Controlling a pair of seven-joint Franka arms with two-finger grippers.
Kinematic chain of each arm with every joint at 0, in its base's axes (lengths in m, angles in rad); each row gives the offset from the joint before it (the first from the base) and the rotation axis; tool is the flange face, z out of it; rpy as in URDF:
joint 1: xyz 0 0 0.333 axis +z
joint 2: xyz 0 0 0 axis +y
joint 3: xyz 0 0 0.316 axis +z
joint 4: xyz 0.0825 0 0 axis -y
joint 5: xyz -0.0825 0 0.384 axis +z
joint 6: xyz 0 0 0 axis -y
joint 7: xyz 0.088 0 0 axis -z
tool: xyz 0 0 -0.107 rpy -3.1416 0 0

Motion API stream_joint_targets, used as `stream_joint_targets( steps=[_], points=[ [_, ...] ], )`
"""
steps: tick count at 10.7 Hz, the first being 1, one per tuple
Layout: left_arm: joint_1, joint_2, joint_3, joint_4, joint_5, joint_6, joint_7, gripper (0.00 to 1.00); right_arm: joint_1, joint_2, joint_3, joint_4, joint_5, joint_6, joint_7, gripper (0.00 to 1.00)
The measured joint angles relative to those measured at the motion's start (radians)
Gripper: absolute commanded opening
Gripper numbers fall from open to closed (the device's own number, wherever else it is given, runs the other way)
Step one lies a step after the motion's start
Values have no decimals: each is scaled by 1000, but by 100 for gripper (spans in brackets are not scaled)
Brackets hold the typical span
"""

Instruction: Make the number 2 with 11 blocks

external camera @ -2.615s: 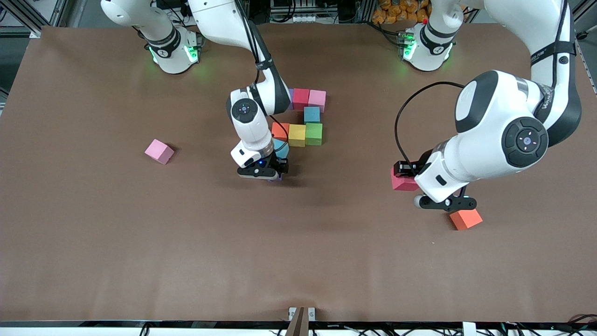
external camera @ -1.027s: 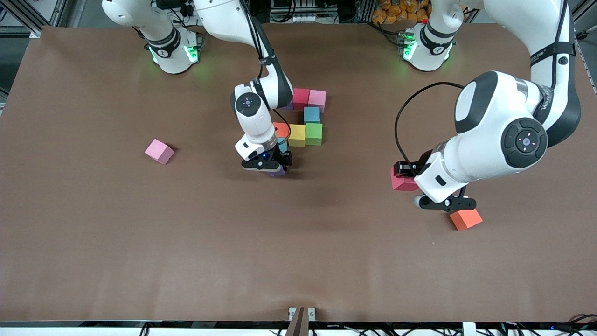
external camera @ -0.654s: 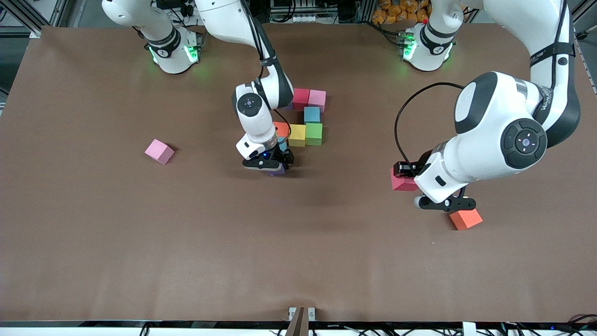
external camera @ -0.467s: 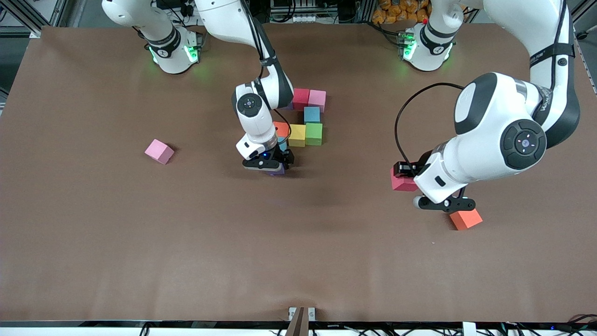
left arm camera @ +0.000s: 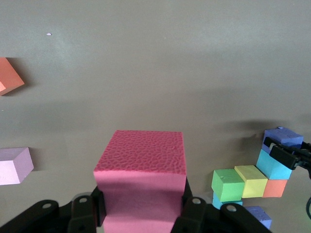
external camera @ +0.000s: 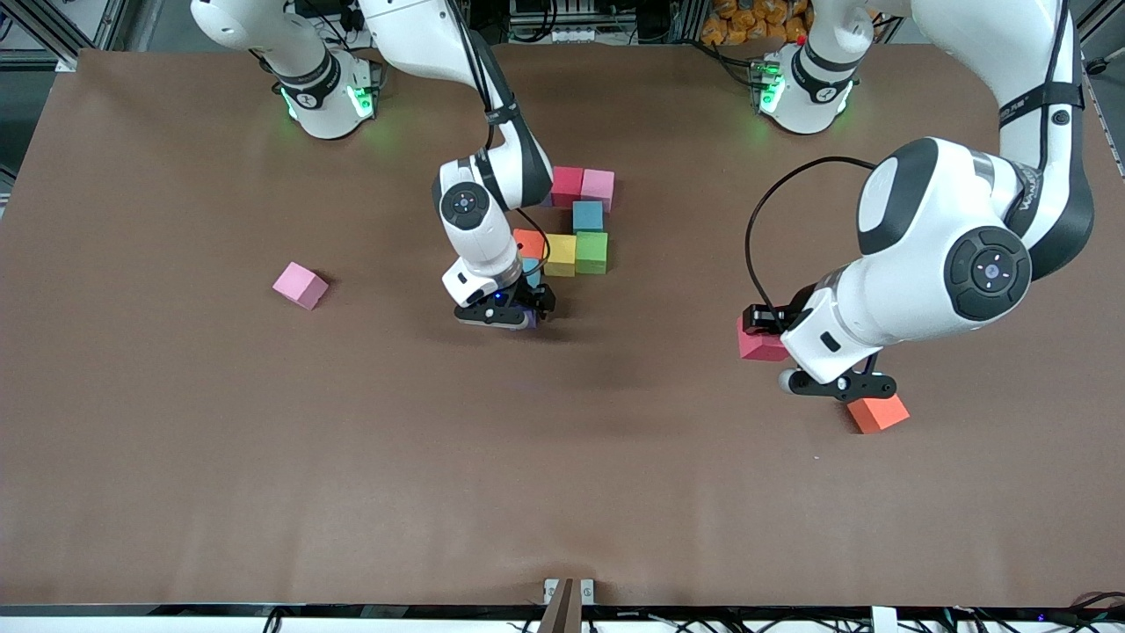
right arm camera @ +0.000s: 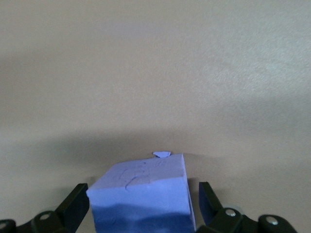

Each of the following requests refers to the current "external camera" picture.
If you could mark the red foam cube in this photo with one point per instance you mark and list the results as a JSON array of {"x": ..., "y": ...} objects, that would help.
[
  {"x": 758, "y": 347},
  {"x": 568, "y": 186}
]

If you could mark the cyan foam cube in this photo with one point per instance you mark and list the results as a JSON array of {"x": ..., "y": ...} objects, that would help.
[
  {"x": 532, "y": 271},
  {"x": 588, "y": 217}
]

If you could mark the yellow foam cube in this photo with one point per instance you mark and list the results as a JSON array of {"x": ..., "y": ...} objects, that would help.
[{"x": 561, "y": 257}]

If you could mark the orange foam cube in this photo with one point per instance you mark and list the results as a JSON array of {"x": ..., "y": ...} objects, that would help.
[
  {"x": 530, "y": 242},
  {"x": 879, "y": 415}
]

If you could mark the green foam cube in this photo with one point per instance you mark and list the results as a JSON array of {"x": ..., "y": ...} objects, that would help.
[{"x": 592, "y": 253}]

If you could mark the pink foam cube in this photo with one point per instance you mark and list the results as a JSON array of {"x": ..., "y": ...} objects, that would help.
[
  {"x": 299, "y": 286},
  {"x": 598, "y": 189}
]

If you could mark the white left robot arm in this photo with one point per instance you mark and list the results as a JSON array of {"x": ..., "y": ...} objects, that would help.
[{"x": 967, "y": 237}]

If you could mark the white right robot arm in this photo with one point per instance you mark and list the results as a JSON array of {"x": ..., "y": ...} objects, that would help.
[{"x": 479, "y": 220}]

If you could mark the brown paper table cover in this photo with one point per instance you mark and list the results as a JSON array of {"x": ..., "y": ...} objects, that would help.
[{"x": 562, "y": 457}]

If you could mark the white power strip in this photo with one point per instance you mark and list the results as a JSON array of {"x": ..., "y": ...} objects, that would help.
[{"x": 576, "y": 35}]

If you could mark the orange mesh bag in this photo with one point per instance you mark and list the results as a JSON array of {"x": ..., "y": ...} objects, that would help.
[{"x": 756, "y": 22}]

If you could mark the metal bracket plate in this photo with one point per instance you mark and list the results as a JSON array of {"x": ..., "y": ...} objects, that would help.
[{"x": 550, "y": 589}]

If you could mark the brown camera pole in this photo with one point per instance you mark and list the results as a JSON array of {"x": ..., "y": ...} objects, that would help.
[{"x": 562, "y": 615}]

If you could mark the aluminium frame profile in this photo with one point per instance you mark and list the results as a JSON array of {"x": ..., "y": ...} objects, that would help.
[
  {"x": 1099, "y": 26},
  {"x": 61, "y": 60}
]

